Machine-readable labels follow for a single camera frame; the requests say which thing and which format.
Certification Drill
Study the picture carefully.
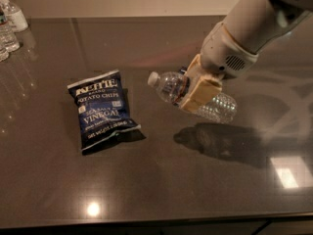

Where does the small dark blue packet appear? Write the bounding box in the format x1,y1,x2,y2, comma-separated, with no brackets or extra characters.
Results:
179,67,187,74

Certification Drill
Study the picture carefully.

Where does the blue Kettle chips bag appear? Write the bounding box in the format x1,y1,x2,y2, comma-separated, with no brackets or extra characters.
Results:
67,70,141,152

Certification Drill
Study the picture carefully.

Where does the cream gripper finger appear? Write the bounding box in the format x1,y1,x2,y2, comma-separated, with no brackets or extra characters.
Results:
179,76,222,113
185,54,202,79

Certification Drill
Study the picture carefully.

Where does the clear bottle at edge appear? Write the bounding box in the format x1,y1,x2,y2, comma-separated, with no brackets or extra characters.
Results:
0,41,9,62

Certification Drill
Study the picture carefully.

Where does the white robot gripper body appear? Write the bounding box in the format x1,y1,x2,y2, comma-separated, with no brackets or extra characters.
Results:
200,22,258,79

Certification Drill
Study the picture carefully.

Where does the white pump sanitizer bottle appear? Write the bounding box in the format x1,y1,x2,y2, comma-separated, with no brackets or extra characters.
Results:
0,0,28,32

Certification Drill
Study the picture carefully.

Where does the clear plastic water bottle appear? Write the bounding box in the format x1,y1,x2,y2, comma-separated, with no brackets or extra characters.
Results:
148,71,237,123

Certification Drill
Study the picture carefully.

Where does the clear water bottle background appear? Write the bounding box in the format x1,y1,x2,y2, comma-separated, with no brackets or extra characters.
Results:
0,8,21,52

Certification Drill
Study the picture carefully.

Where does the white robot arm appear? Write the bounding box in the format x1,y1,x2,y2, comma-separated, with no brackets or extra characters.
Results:
179,0,313,113

